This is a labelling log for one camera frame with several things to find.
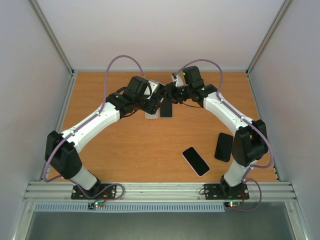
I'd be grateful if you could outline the white phone case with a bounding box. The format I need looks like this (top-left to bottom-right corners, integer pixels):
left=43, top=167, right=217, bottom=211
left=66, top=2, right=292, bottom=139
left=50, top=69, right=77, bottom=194
left=144, top=110, right=159, bottom=119

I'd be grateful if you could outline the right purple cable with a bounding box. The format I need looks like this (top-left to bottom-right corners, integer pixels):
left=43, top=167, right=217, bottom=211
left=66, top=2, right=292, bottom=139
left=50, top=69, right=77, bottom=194
left=174, top=59, right=275, bottom=213

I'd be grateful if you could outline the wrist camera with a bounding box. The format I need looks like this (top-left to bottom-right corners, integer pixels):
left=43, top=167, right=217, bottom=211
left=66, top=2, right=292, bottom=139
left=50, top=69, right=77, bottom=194
left=143, top=80, right=160, bottom=99
left=171, top=72, right=184, bottom=87

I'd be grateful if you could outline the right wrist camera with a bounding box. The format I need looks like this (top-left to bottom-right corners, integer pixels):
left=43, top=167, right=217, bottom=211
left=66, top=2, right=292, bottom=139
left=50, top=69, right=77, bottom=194
left=171, top=72, right=184, bottom=87

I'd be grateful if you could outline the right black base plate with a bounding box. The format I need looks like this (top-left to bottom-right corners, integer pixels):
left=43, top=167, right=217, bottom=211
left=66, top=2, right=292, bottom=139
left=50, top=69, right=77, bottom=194
left=203, top=183, right=250, bottom=201

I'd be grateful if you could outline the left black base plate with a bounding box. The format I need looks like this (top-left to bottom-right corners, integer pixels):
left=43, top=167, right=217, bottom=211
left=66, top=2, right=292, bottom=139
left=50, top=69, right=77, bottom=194
left=71, top=183, right=117, bottom=200

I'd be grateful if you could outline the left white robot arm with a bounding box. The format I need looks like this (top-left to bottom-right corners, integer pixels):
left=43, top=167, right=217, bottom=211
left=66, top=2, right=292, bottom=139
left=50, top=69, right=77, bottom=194
left=44, top=76, right=164, bottom=199

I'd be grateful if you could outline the grey slotted cable duct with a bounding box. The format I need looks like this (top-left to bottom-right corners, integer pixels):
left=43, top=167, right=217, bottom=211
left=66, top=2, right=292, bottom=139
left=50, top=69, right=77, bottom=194
left=34, top=202, right=225, bottom=213

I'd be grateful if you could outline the phone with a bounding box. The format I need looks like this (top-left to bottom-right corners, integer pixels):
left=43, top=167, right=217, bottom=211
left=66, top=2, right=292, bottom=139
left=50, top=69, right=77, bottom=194
left=214, top=132, right=234, bottom=163
left=182, top=146, right=211, bottom=177

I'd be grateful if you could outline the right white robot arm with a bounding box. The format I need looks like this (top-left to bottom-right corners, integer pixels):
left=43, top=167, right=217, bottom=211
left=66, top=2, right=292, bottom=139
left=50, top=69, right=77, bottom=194
left=165, top=65, right=271, bottom=199

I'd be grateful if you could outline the aluminium front rail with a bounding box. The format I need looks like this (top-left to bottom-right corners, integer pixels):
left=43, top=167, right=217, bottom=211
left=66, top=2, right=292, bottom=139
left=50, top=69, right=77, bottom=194
left=22, top=181, right=297, bottom=203

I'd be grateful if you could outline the right circuit board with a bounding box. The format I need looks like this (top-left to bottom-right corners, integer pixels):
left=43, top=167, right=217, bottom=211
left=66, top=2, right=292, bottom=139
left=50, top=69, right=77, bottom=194
left=224, top=200, right=245, bottom=208

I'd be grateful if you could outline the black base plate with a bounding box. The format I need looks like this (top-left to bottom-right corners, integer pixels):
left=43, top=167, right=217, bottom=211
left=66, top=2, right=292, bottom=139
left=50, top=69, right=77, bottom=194
left=71, top=183, right=117, bottom=200
left=203, top=183, right=250, bottom=201

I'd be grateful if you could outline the left circuit board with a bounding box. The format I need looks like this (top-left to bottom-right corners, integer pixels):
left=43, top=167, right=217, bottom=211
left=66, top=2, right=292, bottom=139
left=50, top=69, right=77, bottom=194
left=87, top=201, right=104, bottom=210

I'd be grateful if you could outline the circuit board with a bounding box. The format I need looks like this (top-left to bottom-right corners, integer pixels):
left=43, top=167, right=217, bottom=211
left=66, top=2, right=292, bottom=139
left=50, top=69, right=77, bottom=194
left=87, top=201, right=104, bottom=210
left=224, top=200, right=245, bottom=208

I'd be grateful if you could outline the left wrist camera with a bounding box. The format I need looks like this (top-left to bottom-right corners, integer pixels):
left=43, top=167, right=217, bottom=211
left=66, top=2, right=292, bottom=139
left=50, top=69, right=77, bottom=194
left=143, top=80, right=160, bottom=99

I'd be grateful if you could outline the black smartphone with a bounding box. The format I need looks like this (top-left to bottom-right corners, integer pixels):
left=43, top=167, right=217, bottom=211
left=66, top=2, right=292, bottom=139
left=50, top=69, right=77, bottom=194
left=160, top=98, right=173, bottom=118

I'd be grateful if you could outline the phone in black case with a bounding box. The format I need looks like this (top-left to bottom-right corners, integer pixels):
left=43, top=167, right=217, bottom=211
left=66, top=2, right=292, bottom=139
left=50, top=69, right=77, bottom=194
left=214, top=132, right=234, bottom=163

